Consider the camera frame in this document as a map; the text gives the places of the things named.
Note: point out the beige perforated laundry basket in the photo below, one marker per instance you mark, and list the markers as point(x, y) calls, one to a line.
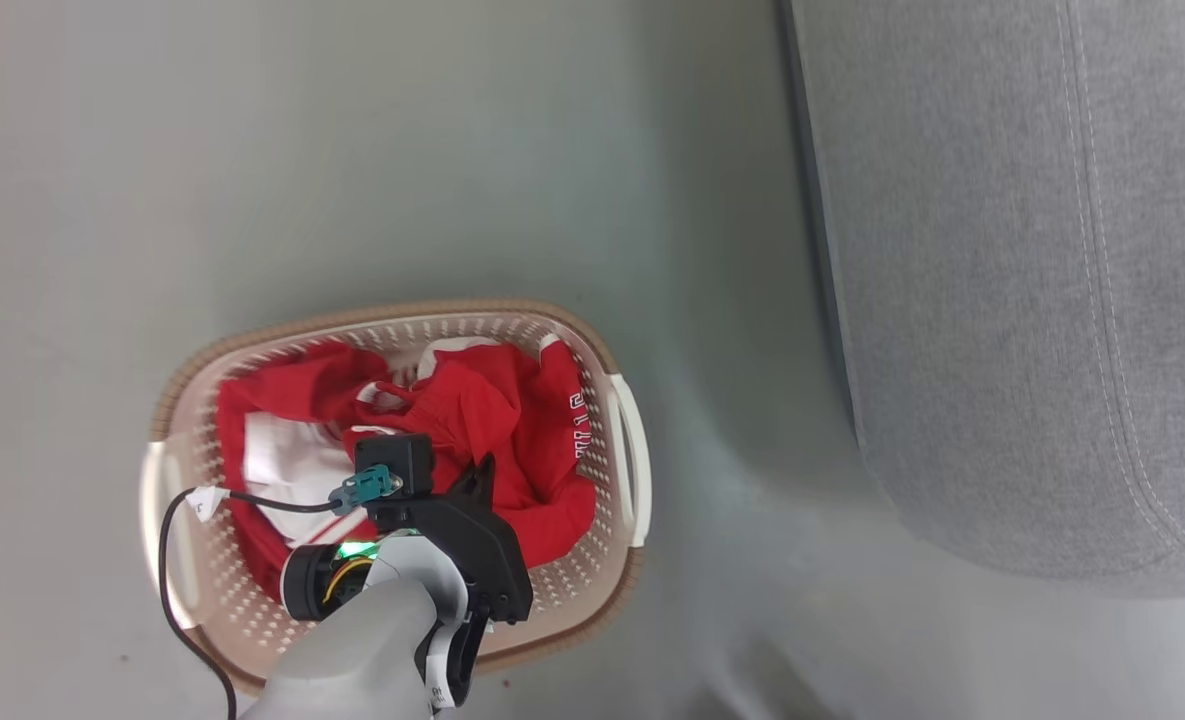
point(592, 560)

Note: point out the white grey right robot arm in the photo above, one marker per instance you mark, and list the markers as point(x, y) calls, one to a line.
point(352, 650)

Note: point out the red and white jersey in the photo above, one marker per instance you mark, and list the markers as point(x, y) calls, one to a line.
point(512, 420)

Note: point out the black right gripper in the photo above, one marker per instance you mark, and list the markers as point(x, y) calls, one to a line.
point(477, 550)

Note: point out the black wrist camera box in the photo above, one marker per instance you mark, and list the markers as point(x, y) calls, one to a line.
point(397, 458)

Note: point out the grey fabric sofa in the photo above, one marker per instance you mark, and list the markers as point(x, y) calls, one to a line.
point(1002, 300)

